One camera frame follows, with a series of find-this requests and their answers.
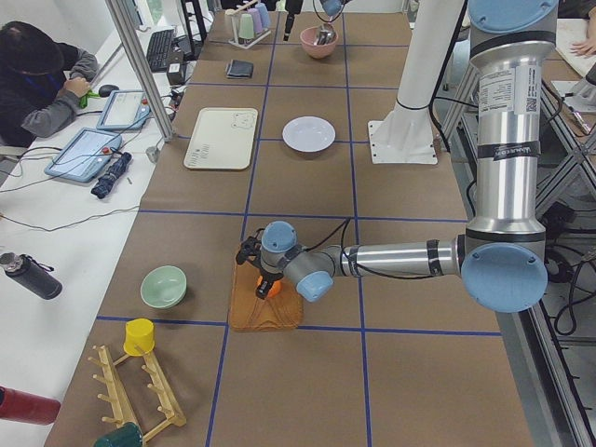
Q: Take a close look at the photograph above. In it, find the folded blue umbrella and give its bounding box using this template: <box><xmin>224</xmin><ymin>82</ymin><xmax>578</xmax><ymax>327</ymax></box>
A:
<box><xmin>91</xmin><ymin>152</ymin><xmax>132</xmax><ymax>199</ymax></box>

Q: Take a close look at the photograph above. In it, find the white cup rack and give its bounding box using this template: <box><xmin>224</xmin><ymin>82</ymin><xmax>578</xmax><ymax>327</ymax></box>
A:
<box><xmin>224</xmin><ymin>1</ymin><xmax>271</xmax><ymax>49</ymax></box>

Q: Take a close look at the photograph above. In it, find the wooden cup rack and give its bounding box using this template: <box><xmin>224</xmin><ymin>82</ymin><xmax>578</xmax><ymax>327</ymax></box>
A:
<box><xmin>88</xmin><ymin>345</ymin><xmax>187</xmax><ymax>446</ymax></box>

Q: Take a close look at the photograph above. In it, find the blue cup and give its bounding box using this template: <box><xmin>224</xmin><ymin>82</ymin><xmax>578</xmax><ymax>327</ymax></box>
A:
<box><xmin>255</xmin><ymin>3</ymin><xmax>271</xmax><ymax>29</ymax></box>

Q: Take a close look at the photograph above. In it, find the folded grey cloth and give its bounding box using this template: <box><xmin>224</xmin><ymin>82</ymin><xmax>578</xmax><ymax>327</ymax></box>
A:
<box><xmin>225</xmin><ymin>60</ymin><xmax>254</xmax><ymax>79</ymax></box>

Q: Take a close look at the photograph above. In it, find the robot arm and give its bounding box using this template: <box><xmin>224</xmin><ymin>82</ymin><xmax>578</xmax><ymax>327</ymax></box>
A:
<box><xmin>236</xmin><ymin>1</ymin><xmax>558</xmax><ymax>313</ymax></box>
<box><xmin>312</xmin><ymin>0</ymin><xmax>350</xmax><ymax>23</ymax></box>

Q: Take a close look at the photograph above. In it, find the cream bear tray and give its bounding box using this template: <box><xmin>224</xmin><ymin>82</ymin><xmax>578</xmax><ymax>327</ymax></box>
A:
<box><xmin>183</xmin><ymin>107</ymin><xmax>258</xmax><ymax>170</ymax></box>

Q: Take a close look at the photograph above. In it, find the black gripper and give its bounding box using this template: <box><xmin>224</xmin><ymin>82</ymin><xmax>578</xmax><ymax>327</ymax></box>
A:
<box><xmin>236</xmin><ymin>236</ymin><xmax>281</xmax><ymax>299</ymax></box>

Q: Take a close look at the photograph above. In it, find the far teach pendant tablet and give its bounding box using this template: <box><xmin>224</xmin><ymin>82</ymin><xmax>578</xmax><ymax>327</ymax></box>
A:
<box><xmin>96</xmin><ymin>89</ymin><xmax>151</xmax><ymax>131</ymax></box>

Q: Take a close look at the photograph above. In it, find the purple cup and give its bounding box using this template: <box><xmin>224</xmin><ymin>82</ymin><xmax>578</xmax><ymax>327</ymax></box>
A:
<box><xmin>247</xmin><ymin>7</ymin><xmax>263</xmax><ymax>34</ymax></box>

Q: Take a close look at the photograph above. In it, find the green bowl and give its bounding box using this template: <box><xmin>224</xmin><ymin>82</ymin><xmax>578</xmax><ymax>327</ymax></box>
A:
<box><xmin>140</xmin><ymin>265</ymin><xmax>187</xmax><ymax>309</ymax></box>

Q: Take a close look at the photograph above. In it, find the wooden cutting board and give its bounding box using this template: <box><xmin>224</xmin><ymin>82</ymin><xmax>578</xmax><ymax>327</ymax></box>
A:
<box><xmin>228</xmin><ymin>264</ymin><xmax>304</xmax><ymax>332</ymax></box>

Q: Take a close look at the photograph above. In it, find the metal scoop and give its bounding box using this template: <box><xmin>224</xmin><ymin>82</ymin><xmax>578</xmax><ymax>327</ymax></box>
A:
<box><xmin>314</xmin><ymin>23</ymin><xmax>336</xmax><ymax>46</ymax></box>

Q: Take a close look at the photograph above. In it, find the aluminium frame post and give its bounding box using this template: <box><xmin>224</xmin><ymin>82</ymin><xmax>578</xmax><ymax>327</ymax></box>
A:
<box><xmin>105</xmin><ymin>0</ymin><xmax>174</xmax><ymax>142</ymax></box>

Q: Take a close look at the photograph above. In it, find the black computer mouse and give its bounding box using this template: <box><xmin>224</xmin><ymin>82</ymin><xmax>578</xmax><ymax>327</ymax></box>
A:
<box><xmin>98</xmin><ymin>84</ymin><xmax>119</xmax><ymax>98</ymax></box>

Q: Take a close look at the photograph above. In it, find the black box on table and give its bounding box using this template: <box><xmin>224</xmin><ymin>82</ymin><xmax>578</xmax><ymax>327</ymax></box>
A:
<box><xmin>167</xmin><ymin>62</ymin><xmax>186</xmax><ymax>86</ymax></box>

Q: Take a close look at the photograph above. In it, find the red bottle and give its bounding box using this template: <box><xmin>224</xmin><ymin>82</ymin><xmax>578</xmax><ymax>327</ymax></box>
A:
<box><xmin>1</xmin><ymin>386</ymin><xmax>61</xmax><ymax>426</ymax></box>

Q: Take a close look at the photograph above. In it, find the orange fruit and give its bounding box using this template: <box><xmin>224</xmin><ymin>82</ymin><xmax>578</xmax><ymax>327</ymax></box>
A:
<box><xmin>257</xmin><ymin>276</ymin><xmax>282</xmax><ymax>298</ymax></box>

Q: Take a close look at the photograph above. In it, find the black water bottle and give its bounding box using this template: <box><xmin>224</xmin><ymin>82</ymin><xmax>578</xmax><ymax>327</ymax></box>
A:
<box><xmin>1</xmin><ymin>252</ymin><xmax>62</xmax><ymax>300</ymax></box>

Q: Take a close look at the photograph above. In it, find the white plate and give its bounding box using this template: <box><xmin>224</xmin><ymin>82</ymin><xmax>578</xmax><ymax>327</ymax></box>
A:
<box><xmin>282</xmin><ymin>116</ymin><xmax>336</xmax><ymax>153</ymax></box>

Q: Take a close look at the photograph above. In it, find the seated person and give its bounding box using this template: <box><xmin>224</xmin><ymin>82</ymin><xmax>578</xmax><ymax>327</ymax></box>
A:
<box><xmin>1</xmin><ymin>21</ymin><xmax>98</xmax><ymax>148</ymax></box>

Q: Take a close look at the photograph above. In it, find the near teach pendant tablet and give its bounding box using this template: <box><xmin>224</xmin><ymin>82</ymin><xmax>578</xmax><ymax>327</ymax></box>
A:
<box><xmin>44</xmin><ymin>128</ymin><xmax>123</xmax><ymax>183</ymax></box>

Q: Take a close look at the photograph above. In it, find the dark green cup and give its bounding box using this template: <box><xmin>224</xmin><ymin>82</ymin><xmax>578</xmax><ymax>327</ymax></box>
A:
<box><xmin>93</xmin><ymin>422</ymin><xmax>143</xmax><ymax>447</ymax></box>

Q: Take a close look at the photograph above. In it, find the pink bowl with ice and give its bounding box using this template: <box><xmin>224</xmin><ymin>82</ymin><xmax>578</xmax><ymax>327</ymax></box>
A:
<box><xmin>300</xmin><ymin>26</ymin><xmax>338</xmax><ymax>60</ymax></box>

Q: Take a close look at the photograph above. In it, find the black keyboard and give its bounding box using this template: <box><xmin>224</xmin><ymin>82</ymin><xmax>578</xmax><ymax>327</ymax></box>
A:
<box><xmin>145</xmin><ymin>28</ymin><xmax>175</xmax><ymax>73</ymax></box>

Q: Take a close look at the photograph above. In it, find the yellow cup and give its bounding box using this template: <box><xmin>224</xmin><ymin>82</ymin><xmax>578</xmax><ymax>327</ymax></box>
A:
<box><xmin>123</xmin><ymin>318</ymin><xmax>156</xmax><ymax>357</ymax></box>

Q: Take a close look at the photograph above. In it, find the teach pendant tablet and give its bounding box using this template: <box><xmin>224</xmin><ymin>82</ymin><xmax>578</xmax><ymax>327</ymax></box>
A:
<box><xmin>96</xmin><ymin>89</ymin><xmax>151</xmax><ymax>131</ymax></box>
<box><xmin>44</xmin><ymin>128</ymin><xmax>123</xmax><ymax>183</ymax></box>

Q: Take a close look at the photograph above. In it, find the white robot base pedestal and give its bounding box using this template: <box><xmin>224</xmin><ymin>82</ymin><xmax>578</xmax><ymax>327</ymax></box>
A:
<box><xmin>368</xmin><ymin>0</ymin><xmax>466</xmax><ymax>165</ymax></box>

